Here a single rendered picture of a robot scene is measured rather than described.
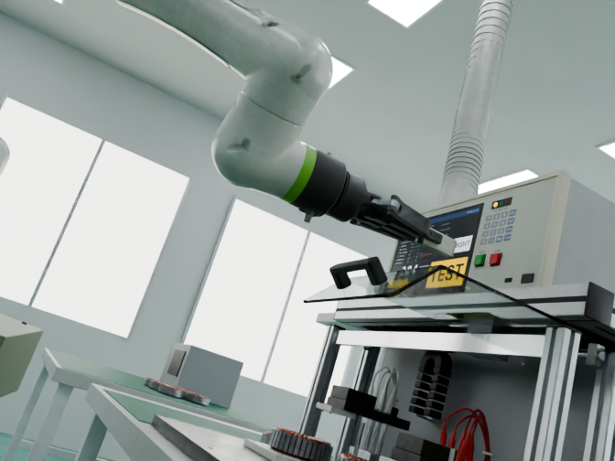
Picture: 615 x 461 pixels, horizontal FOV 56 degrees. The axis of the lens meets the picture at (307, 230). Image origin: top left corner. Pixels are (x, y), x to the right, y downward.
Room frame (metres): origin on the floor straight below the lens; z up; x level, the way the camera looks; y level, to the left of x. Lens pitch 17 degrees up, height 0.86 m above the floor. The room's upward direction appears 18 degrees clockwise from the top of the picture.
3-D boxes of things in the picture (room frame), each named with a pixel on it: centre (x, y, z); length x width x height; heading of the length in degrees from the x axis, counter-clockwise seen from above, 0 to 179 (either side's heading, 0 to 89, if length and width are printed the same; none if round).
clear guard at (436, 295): (0.81, -0.22, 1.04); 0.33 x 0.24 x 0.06; 111
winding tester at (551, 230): (1.08, -0.45, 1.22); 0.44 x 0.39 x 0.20; 21
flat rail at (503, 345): (1.01, -0.24, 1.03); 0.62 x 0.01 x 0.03; 21
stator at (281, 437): (1.09, -0.10, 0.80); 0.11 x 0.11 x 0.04
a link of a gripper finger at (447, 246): (0.91, -0.21, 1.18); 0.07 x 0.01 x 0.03; 111
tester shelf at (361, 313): (1.09, -0.45, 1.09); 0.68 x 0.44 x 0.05; 21
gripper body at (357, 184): (0.85, -0.06, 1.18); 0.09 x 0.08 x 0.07; 111
